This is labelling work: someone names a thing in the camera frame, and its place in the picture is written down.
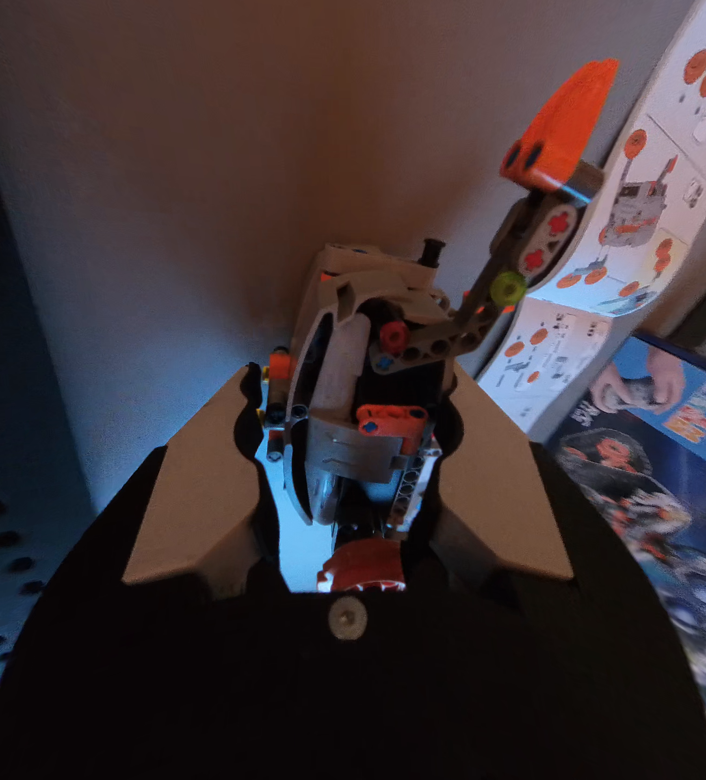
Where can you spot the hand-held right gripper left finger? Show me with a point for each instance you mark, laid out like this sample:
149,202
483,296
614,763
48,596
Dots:
200,493

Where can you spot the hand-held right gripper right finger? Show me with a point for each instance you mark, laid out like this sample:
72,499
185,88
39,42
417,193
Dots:
499,493

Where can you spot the grey orange brick robot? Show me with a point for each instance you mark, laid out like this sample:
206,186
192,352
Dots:
341,365

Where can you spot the orange fin brick assembly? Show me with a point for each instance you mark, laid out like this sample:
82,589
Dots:
566,122

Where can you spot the grey desk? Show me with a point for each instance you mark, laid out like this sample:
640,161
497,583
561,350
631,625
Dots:
176,183

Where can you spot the robot sticker sheet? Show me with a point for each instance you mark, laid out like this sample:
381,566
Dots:
664,536

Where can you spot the perforated grey panel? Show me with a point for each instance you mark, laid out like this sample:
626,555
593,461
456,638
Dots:
5,548

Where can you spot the white instruction booklet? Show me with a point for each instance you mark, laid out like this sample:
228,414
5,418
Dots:
645,183

